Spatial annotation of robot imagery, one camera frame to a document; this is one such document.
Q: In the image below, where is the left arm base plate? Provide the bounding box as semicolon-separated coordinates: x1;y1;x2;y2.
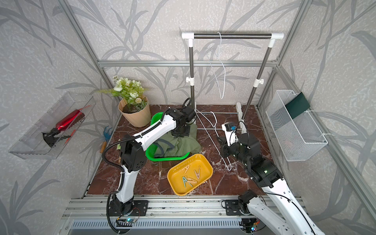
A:
106;200;149;217

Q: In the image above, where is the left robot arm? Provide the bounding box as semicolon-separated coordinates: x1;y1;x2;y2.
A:
101;103;196;217

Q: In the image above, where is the metal clothes rack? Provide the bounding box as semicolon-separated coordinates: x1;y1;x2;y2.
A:
181;32;285;121

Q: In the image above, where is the red spray bottle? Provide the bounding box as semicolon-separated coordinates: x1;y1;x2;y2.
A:
42;109;85;147

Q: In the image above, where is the olive green tank top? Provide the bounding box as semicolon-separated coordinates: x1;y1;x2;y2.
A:
155;123;201;154

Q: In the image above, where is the white wire mesh basket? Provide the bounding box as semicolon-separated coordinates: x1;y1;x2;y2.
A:
266;90;328;162

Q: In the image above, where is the green perforated plastic basket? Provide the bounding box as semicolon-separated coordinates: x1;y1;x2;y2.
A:
145;111;192;162

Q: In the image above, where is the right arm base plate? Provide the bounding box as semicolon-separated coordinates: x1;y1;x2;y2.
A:
221;200;243;216

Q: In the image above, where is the yellow plastic tray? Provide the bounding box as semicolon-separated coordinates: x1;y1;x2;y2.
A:
167;154;213;196

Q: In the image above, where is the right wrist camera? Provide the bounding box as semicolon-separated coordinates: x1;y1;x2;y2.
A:
222;122;238;146

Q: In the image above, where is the white flower plant pot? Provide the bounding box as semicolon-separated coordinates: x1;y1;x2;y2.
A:
99;75;151;127

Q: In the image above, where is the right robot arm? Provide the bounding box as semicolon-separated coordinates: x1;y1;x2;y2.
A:
217;132;323;235

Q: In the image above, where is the dark green cloth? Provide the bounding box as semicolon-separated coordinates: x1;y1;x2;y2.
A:
286;92;310;119

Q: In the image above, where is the clear acrylic wall shelf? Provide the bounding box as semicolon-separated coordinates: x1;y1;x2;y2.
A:
9;92;96;160

